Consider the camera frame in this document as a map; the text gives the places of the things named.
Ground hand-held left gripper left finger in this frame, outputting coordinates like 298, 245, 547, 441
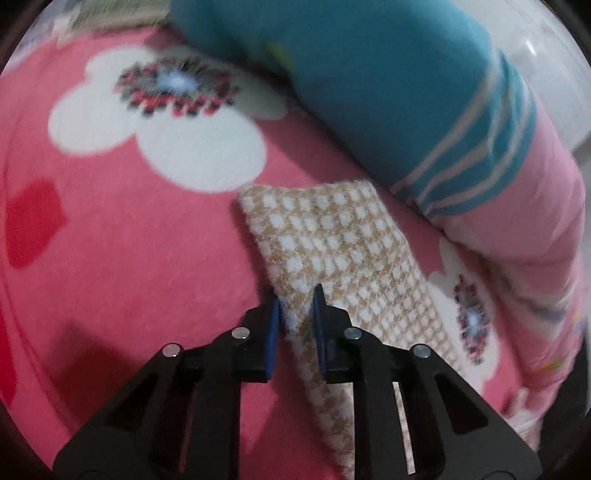
52, 295, 282, 480

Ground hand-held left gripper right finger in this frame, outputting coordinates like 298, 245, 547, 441
311, 284, 543, 480

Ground beige white houndstooth knit garment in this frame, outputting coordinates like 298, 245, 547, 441
238, 179, 462, 480

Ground pink floral fleece blanket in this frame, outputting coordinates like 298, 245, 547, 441
0, 25, 532, 480

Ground pink and blue quilt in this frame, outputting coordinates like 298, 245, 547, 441
166, 0, 589, 444

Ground green pillow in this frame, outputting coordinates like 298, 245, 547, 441
69, 0, 171, 33

